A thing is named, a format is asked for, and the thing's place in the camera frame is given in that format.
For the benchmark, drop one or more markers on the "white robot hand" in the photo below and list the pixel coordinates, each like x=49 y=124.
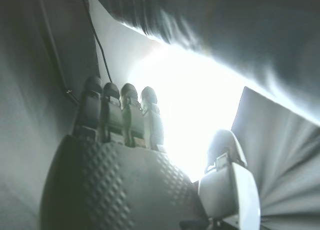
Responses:
x=112 y=185

